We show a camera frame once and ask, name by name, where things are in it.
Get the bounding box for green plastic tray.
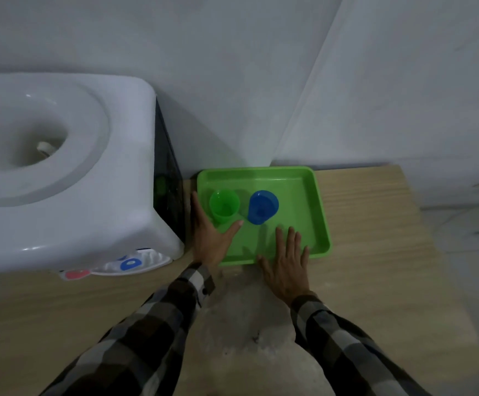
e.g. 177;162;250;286
197;166;332;267

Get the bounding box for person's right hand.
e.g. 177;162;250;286
257;226;311;306

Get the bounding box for person's right forearm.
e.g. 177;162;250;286
290;293;433;396

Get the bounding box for person's left forearm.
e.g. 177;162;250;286
39;262;216;396

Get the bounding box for person's left hand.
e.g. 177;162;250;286
191;191;244;270

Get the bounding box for blue plastic cup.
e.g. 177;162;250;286
247;190;280;226

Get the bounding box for white water dispenser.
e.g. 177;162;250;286
0;73;185;282

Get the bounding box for green plastic cup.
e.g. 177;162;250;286
209;189;240;226

